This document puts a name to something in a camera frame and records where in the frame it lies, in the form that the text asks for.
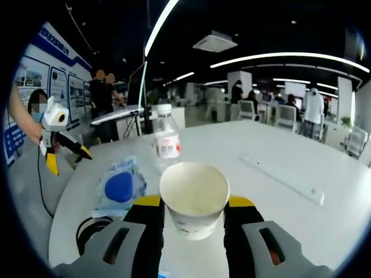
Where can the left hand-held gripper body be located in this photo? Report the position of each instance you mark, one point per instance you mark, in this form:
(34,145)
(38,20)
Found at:
(55,118)

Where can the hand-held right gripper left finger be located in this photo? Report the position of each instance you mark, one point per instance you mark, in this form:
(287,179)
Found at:
(145,231)

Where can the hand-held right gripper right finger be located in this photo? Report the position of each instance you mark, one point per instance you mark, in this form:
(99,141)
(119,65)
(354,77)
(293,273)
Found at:
(243,231)

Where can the white paper cup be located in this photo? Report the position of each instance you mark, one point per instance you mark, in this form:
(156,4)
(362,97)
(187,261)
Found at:
(194,220)

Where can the clear pouch with blue pad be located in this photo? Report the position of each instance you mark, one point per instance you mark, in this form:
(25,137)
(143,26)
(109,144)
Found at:
(121,185)

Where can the clear plastic water bottle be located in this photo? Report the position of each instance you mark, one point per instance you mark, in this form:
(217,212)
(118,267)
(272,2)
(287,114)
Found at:
(166,136)

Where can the white power strip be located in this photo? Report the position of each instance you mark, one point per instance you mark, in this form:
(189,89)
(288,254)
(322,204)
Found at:
(284,180)

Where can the large monitor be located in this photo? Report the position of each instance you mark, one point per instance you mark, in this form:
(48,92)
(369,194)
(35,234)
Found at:
(136,87)

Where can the green potted plant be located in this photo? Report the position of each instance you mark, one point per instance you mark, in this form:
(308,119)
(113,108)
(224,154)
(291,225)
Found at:
(152,98)
(347,121)

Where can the white table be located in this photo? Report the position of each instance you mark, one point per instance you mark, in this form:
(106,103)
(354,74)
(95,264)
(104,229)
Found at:
(261,139)

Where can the white office chair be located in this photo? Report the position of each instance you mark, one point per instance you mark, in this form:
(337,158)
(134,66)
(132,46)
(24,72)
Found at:
(287,116)
(356,142)
(247,110)

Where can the white display screen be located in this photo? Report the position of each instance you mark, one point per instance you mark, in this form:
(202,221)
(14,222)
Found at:
(295,89)

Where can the ceiling air conditioner unit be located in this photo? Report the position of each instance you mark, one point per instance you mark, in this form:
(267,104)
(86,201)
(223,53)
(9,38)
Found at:
(214,42)

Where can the curved ceiling light strip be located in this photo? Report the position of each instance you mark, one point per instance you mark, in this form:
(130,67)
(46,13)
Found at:
(290,55)

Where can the wall poster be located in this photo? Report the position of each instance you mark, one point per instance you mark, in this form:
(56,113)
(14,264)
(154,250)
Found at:
(76,98)
(58,81)
(32,73)
(87,93)

